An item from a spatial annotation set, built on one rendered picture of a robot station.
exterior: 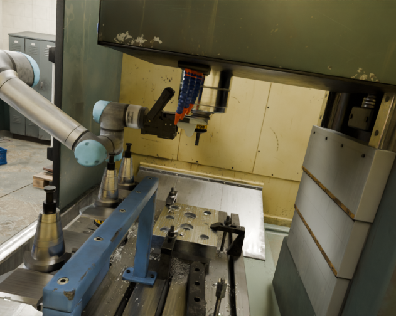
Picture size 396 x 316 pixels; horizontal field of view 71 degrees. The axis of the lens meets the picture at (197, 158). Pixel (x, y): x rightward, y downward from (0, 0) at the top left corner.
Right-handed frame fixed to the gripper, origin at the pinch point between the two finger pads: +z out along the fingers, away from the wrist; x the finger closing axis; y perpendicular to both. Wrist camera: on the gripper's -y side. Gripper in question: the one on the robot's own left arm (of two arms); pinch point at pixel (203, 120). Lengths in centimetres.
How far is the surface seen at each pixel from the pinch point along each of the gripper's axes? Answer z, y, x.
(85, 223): -60, 72, -47
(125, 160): -17.0, 10.4, 23.1
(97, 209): -17.4, 17.3, 37.5
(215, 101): 3.0, -6.7, 6.9
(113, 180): -15.8, 11.9, 33.9
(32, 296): -15, 17, 62
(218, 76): 2.7, -13.5, 7.2
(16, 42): -364, -43, -400
